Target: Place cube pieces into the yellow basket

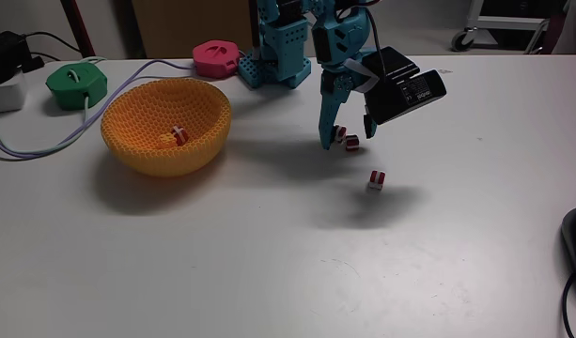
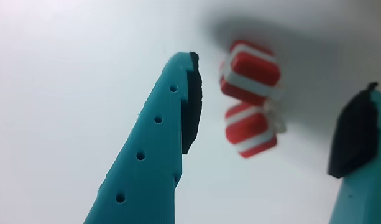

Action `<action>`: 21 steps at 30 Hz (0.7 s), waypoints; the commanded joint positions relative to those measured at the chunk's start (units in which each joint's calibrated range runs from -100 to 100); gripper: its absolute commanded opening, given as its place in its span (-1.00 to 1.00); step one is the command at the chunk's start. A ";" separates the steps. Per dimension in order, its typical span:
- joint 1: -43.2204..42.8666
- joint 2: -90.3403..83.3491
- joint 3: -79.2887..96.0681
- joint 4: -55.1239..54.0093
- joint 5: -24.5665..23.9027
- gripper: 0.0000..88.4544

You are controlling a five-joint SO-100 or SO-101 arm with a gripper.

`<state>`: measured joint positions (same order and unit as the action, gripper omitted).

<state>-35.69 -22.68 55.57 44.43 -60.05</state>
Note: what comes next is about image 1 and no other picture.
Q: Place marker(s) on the pink octagonal box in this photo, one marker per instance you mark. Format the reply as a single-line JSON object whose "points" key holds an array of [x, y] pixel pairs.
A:
{"points": [[215, 58]]}

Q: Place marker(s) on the white box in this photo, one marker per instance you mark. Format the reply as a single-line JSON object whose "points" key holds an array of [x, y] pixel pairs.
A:
{"points": [[3, 96]]}

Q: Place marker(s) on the white wheeled cart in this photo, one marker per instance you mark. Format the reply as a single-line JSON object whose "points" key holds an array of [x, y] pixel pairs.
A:
{"points": [[503, 23]]}

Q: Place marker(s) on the black camera box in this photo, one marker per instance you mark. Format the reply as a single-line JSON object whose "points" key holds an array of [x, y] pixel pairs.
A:
{"points": [[400, 89]]}

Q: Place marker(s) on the green octagonal box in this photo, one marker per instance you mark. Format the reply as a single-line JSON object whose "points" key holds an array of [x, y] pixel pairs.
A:
{"points": [[76, 87]]}

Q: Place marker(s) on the brown board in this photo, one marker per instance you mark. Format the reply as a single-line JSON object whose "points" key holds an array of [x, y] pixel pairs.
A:
{"points": [[184, 23]]}

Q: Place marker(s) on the red white cube piece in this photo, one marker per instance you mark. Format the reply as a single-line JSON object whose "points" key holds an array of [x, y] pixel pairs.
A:
{"points": [[352, 142], [340, 134], [376, 179], [180, 135]]}

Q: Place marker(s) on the black power adapter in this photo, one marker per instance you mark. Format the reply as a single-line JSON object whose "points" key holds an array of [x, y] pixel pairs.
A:
{"points": [[5, 56]]}

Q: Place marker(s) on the yellow honeycomb basket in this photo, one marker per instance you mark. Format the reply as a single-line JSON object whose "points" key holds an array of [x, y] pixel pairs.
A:
{"points": [[142, 117]]}

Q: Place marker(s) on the dark red pole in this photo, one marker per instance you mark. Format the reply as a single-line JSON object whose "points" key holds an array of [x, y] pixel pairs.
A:
{"points": [[78, 28]]}

